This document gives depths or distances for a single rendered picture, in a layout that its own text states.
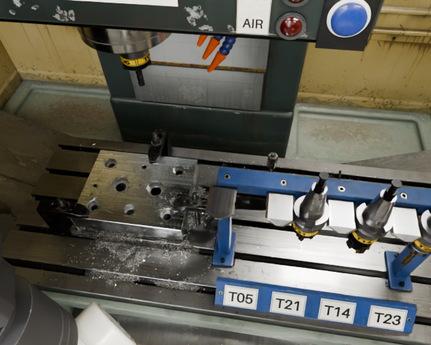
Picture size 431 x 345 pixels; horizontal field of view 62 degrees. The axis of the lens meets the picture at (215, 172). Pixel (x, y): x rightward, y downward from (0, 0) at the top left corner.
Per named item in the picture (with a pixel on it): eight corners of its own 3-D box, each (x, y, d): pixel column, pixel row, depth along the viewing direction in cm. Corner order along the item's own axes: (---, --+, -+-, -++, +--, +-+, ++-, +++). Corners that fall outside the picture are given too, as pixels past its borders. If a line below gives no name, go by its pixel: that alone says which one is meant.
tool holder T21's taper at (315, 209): (325, 201, 66) (334, 179, 61) (323, 222, 64) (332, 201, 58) (300, 196, 67) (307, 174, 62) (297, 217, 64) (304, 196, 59)
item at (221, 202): (232, 221, 66) (232, 219, 65) (204, 218, 67) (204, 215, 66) (237, 190, 70) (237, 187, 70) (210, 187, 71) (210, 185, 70)
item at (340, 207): (357, 237, 64) (358, 235, 63) (326, 233, 64) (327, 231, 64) (354, 203, 68) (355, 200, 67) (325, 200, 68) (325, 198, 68)
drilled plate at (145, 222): (183, 239, 94) (180, 231, 90) (76, 226, 97) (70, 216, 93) (198, 170, 107) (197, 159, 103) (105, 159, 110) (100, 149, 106)
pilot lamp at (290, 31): (301, 40, 34) (305, 17, 32) (277, 38, 34) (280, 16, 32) (301, 36, 34) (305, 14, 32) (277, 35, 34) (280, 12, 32)
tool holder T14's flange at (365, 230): (381, 208, 68) (386, 200, 66) (393, 237, 64) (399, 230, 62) (348, 210, 68) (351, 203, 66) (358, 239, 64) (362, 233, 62)
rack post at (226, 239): (232, 267, 93) (235, 206, 69) (211, 265, 93) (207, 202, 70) (237, 233, 99) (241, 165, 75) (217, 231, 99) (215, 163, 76)
